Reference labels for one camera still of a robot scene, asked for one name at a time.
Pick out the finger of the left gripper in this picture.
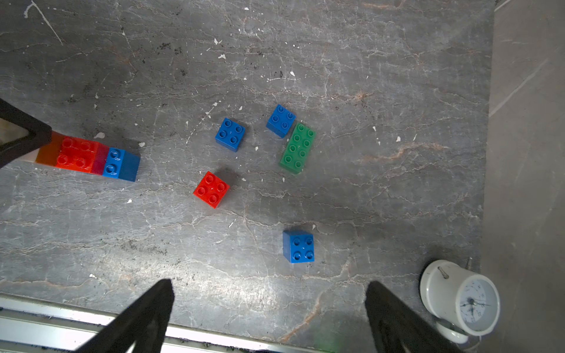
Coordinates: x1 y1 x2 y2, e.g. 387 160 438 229
1 99 52 168

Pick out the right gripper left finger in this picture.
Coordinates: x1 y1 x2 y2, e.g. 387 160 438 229
77 279 175 352

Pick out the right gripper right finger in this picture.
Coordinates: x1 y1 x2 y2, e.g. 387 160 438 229
365 281 460 352

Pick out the orange lego brick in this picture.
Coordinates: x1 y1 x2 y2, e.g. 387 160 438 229
35 131 66 166

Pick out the red long lego brick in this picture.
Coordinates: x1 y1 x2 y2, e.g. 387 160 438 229
55 136 110 175

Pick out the blue lego brick bottom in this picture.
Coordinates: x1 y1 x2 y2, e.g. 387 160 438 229
102 148 141 182

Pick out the blue lego brick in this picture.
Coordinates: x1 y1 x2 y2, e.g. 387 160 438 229
215 118 246 152
266 104 296 138
282 231 315 264
102 148 141 182

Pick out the blue lego brick right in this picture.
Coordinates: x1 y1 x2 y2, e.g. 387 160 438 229
282 231 315 264

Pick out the red square lego brick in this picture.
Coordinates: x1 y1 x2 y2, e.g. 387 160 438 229
194 171 230 209

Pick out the blue lego brick centre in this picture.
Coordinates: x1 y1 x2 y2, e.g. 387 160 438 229
215 118 246 152

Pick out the green lego brick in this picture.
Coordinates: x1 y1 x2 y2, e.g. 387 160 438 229
279 123 316 174

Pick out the blue lego brick upper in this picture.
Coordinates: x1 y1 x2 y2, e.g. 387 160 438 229
266 104 296 138

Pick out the white alarm clock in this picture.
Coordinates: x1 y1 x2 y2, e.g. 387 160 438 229
419 260 500 344

